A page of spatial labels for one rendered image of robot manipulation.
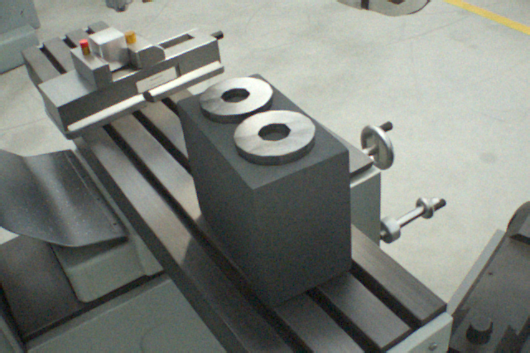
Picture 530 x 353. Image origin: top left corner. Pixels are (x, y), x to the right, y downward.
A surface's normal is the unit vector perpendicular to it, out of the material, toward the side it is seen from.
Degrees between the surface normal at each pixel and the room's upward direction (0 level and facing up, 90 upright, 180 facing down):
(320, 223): 90
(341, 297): 0
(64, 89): 0
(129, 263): 90
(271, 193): 90
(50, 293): 0
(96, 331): 90
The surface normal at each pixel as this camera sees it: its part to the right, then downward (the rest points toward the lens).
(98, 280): 0.54, 0.47
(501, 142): -0.11, -0.79
